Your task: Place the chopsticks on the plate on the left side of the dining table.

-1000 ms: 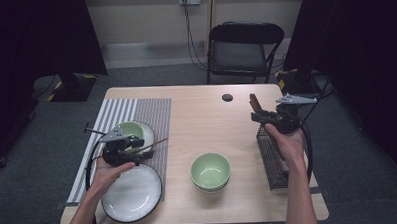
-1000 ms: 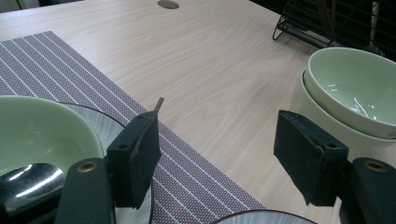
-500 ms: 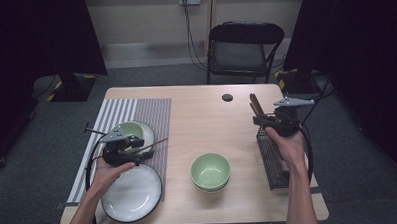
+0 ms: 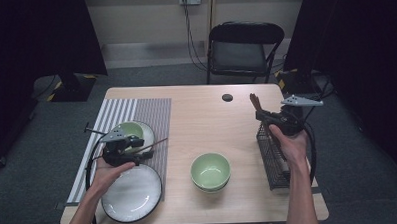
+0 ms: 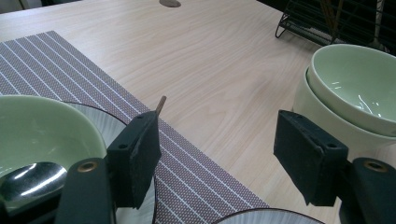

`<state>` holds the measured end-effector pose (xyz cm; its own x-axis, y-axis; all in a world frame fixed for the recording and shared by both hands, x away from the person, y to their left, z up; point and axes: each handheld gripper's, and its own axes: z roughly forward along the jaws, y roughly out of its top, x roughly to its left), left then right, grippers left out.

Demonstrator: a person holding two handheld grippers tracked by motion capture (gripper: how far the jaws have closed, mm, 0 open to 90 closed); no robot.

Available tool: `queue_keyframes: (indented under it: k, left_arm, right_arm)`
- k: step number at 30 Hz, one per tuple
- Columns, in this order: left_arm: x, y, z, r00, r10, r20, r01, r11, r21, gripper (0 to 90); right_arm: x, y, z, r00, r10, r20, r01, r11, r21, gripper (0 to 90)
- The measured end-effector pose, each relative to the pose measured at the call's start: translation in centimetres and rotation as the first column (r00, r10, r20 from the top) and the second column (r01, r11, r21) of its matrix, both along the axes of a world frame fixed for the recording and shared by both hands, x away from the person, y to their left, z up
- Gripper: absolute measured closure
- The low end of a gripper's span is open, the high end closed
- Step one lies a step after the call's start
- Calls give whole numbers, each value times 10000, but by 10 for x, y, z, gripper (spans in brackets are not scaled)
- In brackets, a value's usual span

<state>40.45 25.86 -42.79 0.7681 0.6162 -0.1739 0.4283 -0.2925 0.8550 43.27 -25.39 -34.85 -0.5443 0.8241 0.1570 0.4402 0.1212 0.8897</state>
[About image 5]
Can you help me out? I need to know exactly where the black wire cutlery basket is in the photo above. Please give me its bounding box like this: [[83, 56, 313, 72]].
[[275, 0, 396, 54]]

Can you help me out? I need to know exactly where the brown wooden chopstick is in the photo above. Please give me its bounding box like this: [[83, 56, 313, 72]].
[[154, 95, 168, 117]]

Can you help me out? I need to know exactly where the metal spoon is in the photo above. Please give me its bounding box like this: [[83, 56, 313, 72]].
[[0, 161, 68, 203], [374, 0, 385, 48]]

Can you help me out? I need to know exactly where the grey striped placemat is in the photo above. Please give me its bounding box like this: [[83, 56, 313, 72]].
[[0, 30, 270, 224]]

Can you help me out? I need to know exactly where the white ribbed plate dark rim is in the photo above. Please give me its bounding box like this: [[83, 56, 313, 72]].
[[211, 207, 326, 224], [62, 101, 157, 224]]

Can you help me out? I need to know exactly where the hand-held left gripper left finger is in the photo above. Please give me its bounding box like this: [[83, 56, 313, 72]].
[[106, 110, 163, 210]]

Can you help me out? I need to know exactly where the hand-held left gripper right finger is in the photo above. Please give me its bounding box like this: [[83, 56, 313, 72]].
[[273, 109, 349, 207]]

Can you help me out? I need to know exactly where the bundle of brown chopsticks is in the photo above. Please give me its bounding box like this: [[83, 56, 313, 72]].
[[320, 0, 345, 43]]

